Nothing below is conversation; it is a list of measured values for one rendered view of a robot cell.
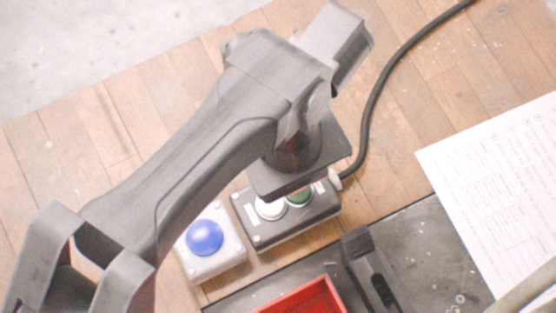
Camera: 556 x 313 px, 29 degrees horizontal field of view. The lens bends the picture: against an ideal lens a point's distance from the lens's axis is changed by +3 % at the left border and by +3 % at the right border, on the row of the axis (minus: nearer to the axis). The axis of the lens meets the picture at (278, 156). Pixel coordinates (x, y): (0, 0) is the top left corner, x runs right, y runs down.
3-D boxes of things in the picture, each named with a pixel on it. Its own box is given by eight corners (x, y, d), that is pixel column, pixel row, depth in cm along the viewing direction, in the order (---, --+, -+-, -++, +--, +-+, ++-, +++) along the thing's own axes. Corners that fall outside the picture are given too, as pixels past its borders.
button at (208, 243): (182, 233, 114) (179, 228, 112) (215, 216, 114) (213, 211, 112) (196, 265, 112) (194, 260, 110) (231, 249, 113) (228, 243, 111)
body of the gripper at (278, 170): (232, 149, 103) (222, 119, 97) (324, 103, 104) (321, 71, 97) (261, 203, 101) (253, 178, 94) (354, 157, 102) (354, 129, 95)
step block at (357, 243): (340, 260, 113) (339, 236, 105) (365, 248, 114) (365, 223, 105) (369, 314, 111) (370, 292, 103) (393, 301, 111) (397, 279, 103)
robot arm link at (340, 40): (307, 18, 100) (301, -51, 88) (384, 64, 97) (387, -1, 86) (235, 112, 97) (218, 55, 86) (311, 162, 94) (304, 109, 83)
